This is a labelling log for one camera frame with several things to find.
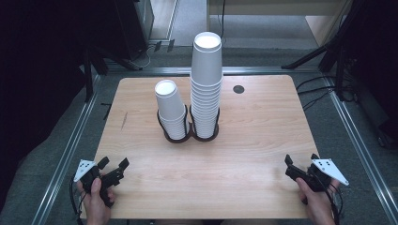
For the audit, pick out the aluminium frame rail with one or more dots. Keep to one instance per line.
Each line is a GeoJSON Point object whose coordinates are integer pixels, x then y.
{"type": "Point", "coordinates": [67, 153]}
{"type": "Point", "coordinates": [259, 70]}
{"type": "Point", "coordinates": [359, 150]}

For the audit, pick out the black double cup holder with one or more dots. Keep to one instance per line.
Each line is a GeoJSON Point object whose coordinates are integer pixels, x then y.
{"type": "Point", "coordinates": [190, 135]}

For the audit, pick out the black tripod stand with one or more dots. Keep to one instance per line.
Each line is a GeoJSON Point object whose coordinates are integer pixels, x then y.
{"type": "Point", "coordinates": [313, 56]}

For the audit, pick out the black metal stand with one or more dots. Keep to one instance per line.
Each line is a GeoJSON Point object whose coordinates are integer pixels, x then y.
{"type": "Point", "coordinates": [89, 78]}

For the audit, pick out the person's left hand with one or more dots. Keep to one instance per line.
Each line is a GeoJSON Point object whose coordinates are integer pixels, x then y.
{"type": "Point", "coordinates": [97, 209]}

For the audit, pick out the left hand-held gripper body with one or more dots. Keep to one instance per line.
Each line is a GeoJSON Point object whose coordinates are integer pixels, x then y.
{"type": "Point", "coordinates": [86, 167]}

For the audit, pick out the short stack of paper cups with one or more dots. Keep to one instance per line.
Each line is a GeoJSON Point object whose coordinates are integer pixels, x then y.
{"type": "Point", "coordinates": [170, 106]}

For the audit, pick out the beige office desk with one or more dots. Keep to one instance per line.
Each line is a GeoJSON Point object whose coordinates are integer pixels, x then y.
{"type": "Point", "coordinates": [281, 7]}

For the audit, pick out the tall stack of paper cups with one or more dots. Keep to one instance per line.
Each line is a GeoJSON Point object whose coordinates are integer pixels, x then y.
{"type": "Point", "coordinates": [206, 72]}

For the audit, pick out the black glass-door cabinet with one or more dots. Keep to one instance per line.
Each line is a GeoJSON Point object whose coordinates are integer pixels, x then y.
{"type": "Point", "coordinates": [134, 28]}

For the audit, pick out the person's right hand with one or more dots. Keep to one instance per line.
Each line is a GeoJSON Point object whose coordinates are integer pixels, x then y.
{"type": "Point", "coordinates": [319, 206]}

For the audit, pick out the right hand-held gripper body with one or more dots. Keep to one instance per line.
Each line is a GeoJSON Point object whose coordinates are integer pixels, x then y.
{"type": "Point", "coordinates": [328, 168]}

